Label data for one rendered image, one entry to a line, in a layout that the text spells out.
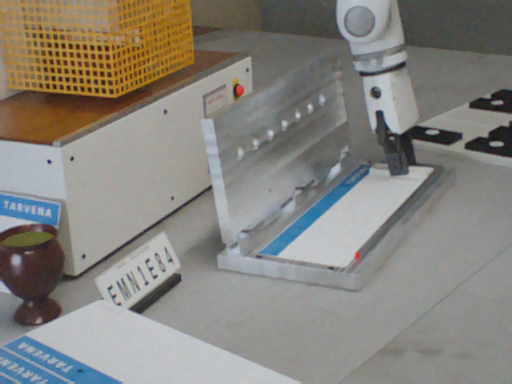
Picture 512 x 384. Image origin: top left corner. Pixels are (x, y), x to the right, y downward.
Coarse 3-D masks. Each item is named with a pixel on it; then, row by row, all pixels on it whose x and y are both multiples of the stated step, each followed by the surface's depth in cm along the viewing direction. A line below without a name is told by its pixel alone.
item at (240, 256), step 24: (336, 168) 169; (312, 192) 159; (432, 192) 155; (288, 216) 149; (408, 216) 147; (240, 240) 138; (264, 240) 141; (384, 240) 139; (240, 264) 136; (264, 264) 134; (288, 264) 133; (312, 264) 132; (360, 264) 132; (360, 288) 129
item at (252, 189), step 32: (320, 64) 161; (256, 96) 141; (288, 96) 153; (320, 96) 165; (224, 128) 133; (256, 128) 144; (288, 128) 153; (320, 128) 163; (224, 160) 133; (256, 160) 144; (288, 160) 151; (320, 160) 160; (224, 192) 133; (256, 192) 141; (288, 192) 150; (224, 224) 135; (256, 224) 141
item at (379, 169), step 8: (376, 168) 164; (384, 168) 164; (408, 168) 164; (416, 168) 163; (424, 168) 163; (432, 168) 162; (384, 176) 163; (400, 176) 162; (408, 176) 162; (416, 176) 161; (424, 176) 160
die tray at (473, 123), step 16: (448, 112) 201; (464, 112) 200; (480, 112) 200; (496, 112) 199; (448, 128) 191; (464, 128) 190; (480, 128) 190; (416, 144) 183; (432, 144) 182; (480, 160) 175; (496, 160) 173
